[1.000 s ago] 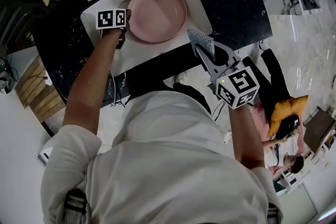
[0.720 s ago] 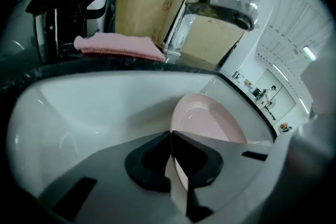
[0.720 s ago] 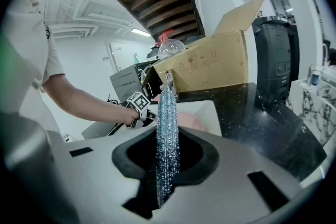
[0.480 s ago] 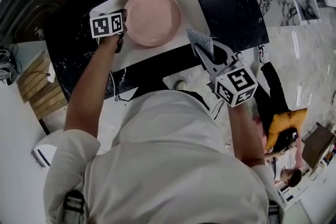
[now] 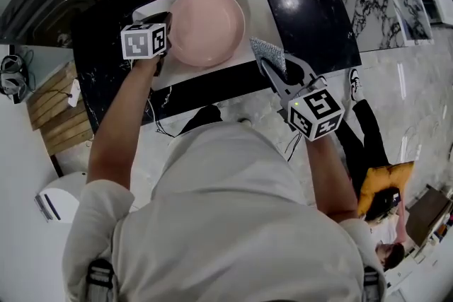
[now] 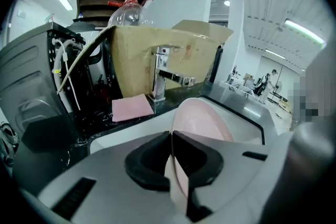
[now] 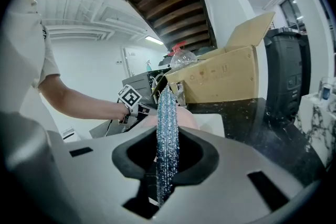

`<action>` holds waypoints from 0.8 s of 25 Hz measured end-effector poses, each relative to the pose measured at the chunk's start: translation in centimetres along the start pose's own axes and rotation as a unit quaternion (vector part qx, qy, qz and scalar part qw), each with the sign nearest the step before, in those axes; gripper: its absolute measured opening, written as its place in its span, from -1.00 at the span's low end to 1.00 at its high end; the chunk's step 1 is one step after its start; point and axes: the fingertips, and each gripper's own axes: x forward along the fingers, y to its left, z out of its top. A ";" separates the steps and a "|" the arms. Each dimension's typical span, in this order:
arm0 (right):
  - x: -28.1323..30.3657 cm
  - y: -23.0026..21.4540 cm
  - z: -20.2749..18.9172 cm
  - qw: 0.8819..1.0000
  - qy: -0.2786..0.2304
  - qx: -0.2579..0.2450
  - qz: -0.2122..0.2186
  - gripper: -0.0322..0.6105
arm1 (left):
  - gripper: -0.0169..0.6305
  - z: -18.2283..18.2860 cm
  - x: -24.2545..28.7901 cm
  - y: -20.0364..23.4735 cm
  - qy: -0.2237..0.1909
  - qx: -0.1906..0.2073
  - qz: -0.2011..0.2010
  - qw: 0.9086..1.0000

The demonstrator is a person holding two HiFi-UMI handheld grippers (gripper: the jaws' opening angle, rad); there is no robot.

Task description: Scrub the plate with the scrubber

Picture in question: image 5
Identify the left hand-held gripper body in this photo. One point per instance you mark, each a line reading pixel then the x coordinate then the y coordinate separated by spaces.
pixel 139 42

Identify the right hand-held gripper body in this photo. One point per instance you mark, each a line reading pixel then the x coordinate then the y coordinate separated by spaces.
pixel 316 113

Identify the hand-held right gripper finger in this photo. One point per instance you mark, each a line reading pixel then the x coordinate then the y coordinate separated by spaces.
pixel 299 72
pixel 279 88

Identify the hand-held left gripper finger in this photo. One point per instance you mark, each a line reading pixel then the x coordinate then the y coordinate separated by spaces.
pixel 159 17

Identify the silver scouring pad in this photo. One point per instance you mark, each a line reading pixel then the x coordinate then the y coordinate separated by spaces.
pixel 269 53

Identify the large pink plate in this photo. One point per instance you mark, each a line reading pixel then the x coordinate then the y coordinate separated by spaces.
pixel 209 28

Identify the person's left forearm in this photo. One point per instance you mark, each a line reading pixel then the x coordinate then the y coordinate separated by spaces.
pixel 117 131

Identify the person's right forearm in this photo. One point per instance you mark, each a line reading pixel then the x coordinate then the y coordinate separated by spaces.
pixel 332 180

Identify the person's white shoe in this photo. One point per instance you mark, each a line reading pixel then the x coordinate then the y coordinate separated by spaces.
pixel 245 121

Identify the black marble counter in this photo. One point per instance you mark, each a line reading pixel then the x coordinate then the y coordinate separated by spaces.
pixel 311 17

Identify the white rectangular basin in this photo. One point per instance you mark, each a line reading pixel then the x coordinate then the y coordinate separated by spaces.
pixel 262 10

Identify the person's black trousers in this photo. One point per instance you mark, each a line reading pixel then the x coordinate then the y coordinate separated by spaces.
pixel 203 118

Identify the white power strip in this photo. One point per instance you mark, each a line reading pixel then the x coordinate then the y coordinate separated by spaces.
pixel 74 93

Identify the orange cushion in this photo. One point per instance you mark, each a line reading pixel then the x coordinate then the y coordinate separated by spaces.
pixel 385 180

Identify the white veined marble slab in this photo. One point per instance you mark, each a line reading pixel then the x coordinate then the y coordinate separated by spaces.
pixel 368 3

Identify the wooden pallet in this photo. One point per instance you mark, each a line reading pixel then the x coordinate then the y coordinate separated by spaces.
pixel 60 113

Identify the marble print board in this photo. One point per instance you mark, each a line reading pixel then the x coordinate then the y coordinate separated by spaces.
pixel 414 17

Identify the white and black headset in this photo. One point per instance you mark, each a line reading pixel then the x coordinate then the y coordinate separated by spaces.
pixel 12 78

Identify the pink lounge chair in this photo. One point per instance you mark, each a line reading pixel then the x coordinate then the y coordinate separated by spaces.
pixel 400 226

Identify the person's white shirt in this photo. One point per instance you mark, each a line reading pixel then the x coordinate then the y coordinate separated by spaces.
pixel 226 222

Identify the dark brown cabinet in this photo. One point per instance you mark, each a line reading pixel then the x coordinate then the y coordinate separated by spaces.
pixel 428 215

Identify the white round robot vacuum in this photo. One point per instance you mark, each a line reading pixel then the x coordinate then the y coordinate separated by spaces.
pixel 63 198

